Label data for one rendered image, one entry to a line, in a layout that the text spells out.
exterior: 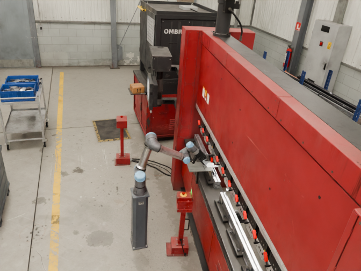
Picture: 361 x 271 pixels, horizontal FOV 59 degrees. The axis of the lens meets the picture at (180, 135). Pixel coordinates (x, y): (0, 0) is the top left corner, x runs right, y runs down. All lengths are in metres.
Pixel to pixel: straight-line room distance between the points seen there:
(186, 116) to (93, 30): 6.25
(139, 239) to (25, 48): 7.36
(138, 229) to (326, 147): 2.59
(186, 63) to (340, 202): 2.75
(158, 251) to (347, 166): 2.83
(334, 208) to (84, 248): 3.02
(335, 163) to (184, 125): 2.88
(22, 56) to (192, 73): 6.91
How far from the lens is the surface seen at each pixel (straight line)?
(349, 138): 1.73
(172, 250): 3.90
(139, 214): 3.63
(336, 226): 1.70
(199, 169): 3.54
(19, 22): 9.99
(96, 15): 9.90
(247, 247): 2.84
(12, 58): 10.25
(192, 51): 3.92
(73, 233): 4.26
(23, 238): 4.35
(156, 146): 3.19
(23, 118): 6.33
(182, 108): 4.15
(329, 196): 1.71
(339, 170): 1.60
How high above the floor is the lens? 2.98
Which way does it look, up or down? 28 degrees down
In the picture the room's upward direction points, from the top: 5 degrees clockwise
